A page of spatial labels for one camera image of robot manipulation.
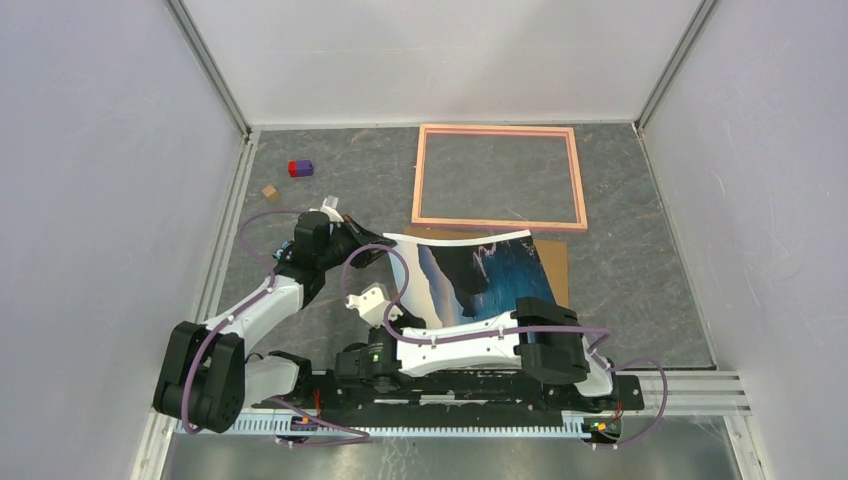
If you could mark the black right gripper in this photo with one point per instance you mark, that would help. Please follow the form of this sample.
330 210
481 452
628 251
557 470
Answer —
407 320

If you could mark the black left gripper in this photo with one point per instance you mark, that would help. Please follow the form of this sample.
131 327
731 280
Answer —
341 227

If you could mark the mountain sea photo print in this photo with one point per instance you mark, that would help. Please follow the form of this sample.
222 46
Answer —
450 283

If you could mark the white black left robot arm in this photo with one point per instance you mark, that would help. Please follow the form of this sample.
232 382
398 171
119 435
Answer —
232 351

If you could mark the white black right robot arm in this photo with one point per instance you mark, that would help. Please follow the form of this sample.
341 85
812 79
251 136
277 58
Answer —
541 339

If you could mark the red purple toy block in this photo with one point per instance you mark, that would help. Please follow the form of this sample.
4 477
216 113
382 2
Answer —
300 168

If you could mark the small brown wooden cube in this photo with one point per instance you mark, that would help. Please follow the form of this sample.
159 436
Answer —
271 194

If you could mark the brown cardboard backing board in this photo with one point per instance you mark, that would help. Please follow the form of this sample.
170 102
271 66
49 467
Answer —
553 254

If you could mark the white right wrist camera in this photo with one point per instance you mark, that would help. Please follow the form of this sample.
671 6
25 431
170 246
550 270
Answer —
371 305

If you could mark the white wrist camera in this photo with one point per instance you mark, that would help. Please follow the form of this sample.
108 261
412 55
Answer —
371 305
330 206

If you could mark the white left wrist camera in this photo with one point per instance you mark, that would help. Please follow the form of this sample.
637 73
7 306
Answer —
330 206

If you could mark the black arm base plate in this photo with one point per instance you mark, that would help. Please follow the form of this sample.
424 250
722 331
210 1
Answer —
457 398

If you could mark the slotted white cable duct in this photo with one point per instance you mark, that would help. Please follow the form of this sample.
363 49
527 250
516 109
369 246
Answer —
283 424

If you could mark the pink wooden picture frame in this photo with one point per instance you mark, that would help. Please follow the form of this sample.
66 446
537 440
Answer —
565 134

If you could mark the aluminium rail at front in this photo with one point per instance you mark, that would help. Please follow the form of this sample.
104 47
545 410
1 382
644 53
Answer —
683 392

